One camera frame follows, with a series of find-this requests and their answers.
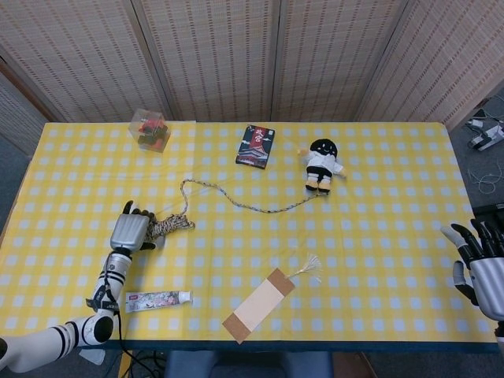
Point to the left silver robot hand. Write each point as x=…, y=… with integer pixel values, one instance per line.
x=130, y=232

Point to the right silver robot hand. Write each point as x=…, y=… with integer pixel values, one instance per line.
x=486, y=275

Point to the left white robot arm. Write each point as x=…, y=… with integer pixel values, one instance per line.
x=102, y=303

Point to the floral toothpaste tube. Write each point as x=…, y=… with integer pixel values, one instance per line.
x=157, y=301

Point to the clear box with red ornaments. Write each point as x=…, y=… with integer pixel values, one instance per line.
x=151, y=132

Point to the yellow checked tablecloth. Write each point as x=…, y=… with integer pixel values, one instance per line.
x=354, y=244

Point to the grey white device on floor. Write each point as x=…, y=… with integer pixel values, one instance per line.
x=486, y=136

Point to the brown pink tasselled bookmark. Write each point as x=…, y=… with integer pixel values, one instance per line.
x=256, y=307

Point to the dark pagoda print card box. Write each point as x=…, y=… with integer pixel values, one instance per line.
x=256, y=147

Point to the blue grey chair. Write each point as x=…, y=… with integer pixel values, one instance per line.
x=248, y=364

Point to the woven bamboo folding screen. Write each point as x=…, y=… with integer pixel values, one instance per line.
x=220, y=59

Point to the black and white plush doll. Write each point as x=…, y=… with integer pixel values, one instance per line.
x=323, y=161

